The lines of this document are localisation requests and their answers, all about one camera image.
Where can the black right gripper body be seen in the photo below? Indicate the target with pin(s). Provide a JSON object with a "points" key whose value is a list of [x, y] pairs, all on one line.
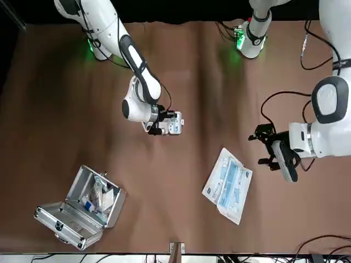
{"points": [[163, 113]]}

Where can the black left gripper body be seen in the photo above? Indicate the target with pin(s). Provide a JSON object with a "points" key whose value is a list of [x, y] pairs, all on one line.
{"points": [[281, 142]]}

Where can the small white medicine box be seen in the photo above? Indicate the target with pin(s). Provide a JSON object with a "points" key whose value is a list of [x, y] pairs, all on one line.
{"points": [[175, 126]]}

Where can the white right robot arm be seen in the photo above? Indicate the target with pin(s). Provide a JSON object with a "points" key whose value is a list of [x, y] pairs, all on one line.
{"points": [[104, 22]]}

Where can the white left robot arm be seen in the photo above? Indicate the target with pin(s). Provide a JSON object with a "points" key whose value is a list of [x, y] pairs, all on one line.
{"points": [[329, 137]]}

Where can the white blue face mask packet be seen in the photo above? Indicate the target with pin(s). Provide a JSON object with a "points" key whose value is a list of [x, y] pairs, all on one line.
{"points": [[241, 197], [216, 178]]}

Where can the small white carton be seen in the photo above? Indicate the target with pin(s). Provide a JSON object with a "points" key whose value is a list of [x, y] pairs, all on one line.
{"points": [[108, 198]]}

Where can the blue white supply packet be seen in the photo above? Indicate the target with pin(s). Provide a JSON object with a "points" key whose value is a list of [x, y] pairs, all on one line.
{"points": [[98, 191]]}

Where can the silver aluminium case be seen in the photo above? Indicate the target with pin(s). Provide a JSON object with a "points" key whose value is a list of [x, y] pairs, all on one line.
{"points": [[76, 224]]}

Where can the aluminium frame post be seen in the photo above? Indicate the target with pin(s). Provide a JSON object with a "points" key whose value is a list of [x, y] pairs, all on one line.
{"points": [[176, 252]]}

